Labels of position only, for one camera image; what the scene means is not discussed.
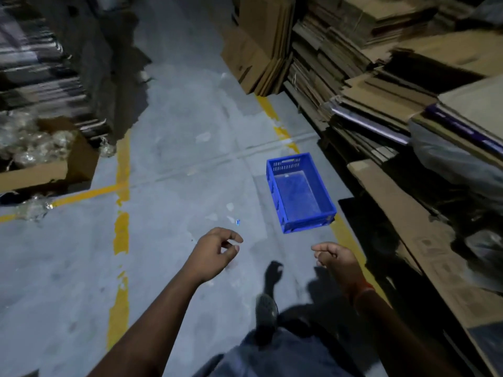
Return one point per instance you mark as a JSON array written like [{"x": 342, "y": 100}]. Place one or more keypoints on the grey plastic bag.
[{"x": 452, "y": 164}]

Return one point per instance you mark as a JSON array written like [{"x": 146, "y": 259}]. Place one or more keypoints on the flat cardboard purple print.
[{"x": 471, "y": 105}]

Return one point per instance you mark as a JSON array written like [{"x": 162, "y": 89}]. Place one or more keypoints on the low open cardboard box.
[{"x": 35, "y": 176}]

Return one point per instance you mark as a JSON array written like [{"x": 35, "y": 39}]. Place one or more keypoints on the person's right hand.
[{"x": 342, "y": 266}]

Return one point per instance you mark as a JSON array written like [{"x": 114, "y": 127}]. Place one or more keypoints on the pile of cardboard and planks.
[{"x": 353, "y": 54}]

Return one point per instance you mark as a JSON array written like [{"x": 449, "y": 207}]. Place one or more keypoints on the person's left grey clog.
[{"x": 267, "y": 314}]

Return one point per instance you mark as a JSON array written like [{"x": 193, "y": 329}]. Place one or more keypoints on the person's left forearm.
[{"x": 149, "y": 333}]

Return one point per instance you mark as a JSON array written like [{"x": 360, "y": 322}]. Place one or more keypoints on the orange wristband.
[{"x": 363, "y": 292}]

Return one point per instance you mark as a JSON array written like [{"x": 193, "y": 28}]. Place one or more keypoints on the cardboard sheet dark label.
[{"x": 432, "y": 239}]

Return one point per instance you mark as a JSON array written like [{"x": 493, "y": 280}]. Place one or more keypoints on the person's left hand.
[{"x": 210, "y": 257}]

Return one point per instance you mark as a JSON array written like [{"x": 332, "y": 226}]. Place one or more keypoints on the grey-blue shirt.
[{"x": 283, "y": 357}]

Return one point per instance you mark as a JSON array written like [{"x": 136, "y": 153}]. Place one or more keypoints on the crumpled clear plastic wrap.
[{"x": 35, "y": 208}]

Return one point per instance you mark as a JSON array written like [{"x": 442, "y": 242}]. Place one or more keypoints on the stack of striped flat packs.
[{"x": 39, "y": 74}]

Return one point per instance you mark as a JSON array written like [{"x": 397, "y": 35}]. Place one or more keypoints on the clear plastic bags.
[{"x": 31, "y": 141}]

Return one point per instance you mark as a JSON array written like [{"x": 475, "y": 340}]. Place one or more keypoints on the person's right forearm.
[{"x": 397, "y": 341}]

